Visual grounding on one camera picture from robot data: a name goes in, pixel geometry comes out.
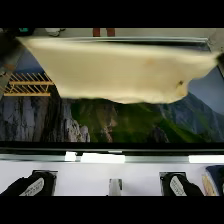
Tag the silver frame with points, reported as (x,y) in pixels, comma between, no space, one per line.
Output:
(115,187)

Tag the cream shirt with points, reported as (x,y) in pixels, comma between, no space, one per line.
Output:
(120,73)

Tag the tan garment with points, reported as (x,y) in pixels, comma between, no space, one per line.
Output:
(208,186)

